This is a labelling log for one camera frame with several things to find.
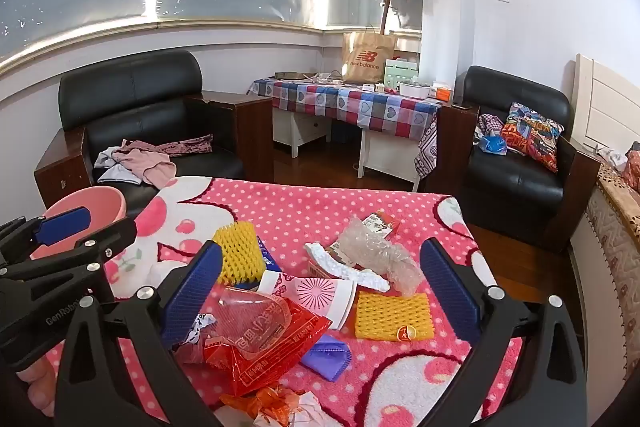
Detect pink patterned paper cup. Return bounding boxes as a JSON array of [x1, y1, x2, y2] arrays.
[[257, 270, 359, 331]]

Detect black leather armchair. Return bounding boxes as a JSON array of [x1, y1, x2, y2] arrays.
[[440, 66, 601, 253], [34, 50, 275, 212]]

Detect red plastic wrapper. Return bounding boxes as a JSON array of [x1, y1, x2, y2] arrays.
[[202, 294, 334, 400]]

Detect colourful printed cushion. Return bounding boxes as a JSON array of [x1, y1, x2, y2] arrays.
[[500, 102, 565, 174]]

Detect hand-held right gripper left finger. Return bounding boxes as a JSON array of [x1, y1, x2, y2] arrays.
[[52, 241, 236, 427]]

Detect dark red patterned garment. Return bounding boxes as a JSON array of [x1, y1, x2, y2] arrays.
[[155, 134, 215, 158]]

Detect clear plastic bag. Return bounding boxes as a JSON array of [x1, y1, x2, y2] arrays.
[[336, 214, 426, 297]]

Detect blue tissue pack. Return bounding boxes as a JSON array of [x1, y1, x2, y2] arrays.
[[232, 234, 285, 292]]

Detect white garment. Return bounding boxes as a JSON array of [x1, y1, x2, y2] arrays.
[[95, 147, 143, 186]]

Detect white tub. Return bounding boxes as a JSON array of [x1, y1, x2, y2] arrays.
[[398, 81, 433, 99]]

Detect yellow foam fruit net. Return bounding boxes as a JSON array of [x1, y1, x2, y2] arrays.
[[212, 222, 261, 284]]

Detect white desk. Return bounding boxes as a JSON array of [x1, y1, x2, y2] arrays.
[[272, 107, 422, 194]]

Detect purple cloth pouch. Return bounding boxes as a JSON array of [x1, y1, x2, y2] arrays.
[[300, 333, 353, 383]]

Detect white foam strip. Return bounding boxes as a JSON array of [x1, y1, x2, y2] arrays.
[[304, 243, 391, 293]]

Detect person's left hand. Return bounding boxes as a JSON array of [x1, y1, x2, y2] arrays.
[[15, 349, 63, 418]]

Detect cream bed headboard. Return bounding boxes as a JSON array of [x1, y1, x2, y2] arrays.
[[570, 53, 640, 158]]

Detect red and white carton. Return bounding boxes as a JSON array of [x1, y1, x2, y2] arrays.
[[360, 210, 401, 242]]

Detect pink polka dot blanket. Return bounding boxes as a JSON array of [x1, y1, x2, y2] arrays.
[[45, 176, 523, 427]]

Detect checkered heart tablecloth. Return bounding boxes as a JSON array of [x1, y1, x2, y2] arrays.
[[248, 77, 444, 180]]

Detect pink plastic bucket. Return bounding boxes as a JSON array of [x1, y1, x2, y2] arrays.
[[30, 186, 129, 262]]

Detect green plastic crate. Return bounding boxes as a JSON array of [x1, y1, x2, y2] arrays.
[[384, 59, 420, 88]]

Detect orange plastic wrapper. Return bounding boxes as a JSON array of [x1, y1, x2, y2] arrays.
[[220, 384, 301, 427]]

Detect orange patterned quilt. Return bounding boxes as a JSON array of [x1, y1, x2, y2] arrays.
[[622, 149, 640, 192]]

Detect brown paper shopping bag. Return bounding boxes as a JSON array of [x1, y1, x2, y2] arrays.
[[341, 31, 398, 85]]

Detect yellow foam net with sticker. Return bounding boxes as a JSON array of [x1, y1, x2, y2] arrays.
[[355, 291, 436, 342]]

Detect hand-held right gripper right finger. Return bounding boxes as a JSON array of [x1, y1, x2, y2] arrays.
[[419, 237, 588, 427]]

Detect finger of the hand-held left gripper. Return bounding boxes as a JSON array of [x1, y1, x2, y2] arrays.
[[0, 217, 139, 304], [0, 205, 94, 266]]

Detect patterned mattress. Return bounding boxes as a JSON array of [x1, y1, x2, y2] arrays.
[[570, 164, 640, 378]]

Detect wooden coat stand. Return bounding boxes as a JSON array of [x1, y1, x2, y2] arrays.
[[379, 0, 401, 36]]

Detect blue plastic bag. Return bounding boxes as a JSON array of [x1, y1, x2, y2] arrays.
[[477, 132, 508, 156]]

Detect pink garment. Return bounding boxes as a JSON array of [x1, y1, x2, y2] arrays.
[[117, 138, 177, 186]]

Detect printed wrapper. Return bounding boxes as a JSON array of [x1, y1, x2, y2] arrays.
[[187, 313, 217, 344]]

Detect white paper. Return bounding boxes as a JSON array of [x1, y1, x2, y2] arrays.
[[252, 394, 331, 427]]

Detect plaid garment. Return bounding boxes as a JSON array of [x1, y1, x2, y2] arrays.
[[477, 113, 506, 138]]

